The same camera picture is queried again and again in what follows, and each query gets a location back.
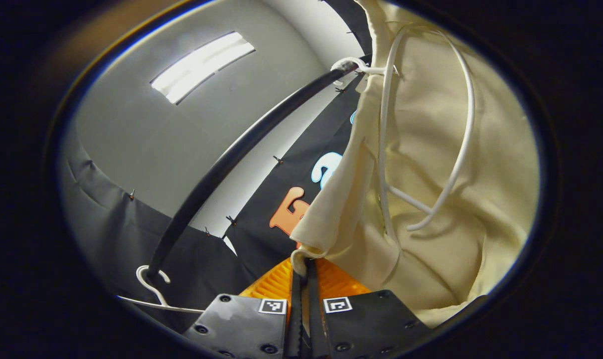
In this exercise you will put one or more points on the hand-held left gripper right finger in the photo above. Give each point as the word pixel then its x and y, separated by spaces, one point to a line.
pixel 371 324

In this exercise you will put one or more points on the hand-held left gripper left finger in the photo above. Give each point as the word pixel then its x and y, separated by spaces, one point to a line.
pixel 241 324

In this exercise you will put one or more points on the cream button-up shirt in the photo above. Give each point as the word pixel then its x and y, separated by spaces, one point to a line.
pixel 456 149

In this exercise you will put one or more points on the white plastic clothes hanger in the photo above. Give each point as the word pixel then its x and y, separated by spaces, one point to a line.
pixel 154 291
pixel 465 124

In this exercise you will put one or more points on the black clothes rack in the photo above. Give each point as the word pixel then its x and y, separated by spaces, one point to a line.
pixel 222 167

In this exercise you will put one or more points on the black backdrop cloth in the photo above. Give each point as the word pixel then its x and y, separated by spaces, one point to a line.
pixel 132 239

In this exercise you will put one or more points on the ceiling light panel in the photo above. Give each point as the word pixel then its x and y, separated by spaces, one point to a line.
pixel 202 65

